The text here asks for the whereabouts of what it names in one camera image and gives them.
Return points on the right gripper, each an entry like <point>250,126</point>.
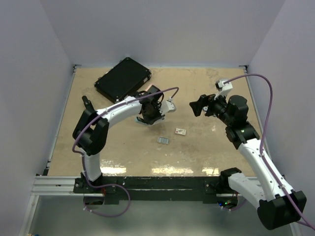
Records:
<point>204,101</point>

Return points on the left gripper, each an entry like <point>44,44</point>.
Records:
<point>150,121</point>

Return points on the staple tray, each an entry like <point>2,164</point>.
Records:
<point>163,140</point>

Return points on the staple box sleeve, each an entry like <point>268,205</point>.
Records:
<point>181,131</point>

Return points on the black stapler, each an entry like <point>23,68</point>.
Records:
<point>87,103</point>

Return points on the blue white stapler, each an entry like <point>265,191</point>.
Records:
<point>140,121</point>

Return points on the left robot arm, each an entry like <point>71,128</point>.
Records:
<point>91,131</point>

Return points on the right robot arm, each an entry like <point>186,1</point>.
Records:
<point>275,200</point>

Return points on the black hard case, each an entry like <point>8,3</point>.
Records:
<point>123,79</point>

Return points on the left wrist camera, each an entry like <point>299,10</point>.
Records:
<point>167,107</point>

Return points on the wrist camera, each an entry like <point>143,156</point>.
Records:
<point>167,107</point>
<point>224,88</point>

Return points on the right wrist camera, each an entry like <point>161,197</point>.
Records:
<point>224,88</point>

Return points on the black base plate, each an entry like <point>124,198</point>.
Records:
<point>192,189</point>

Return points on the aluminium rail frame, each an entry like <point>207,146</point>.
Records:
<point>51,186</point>

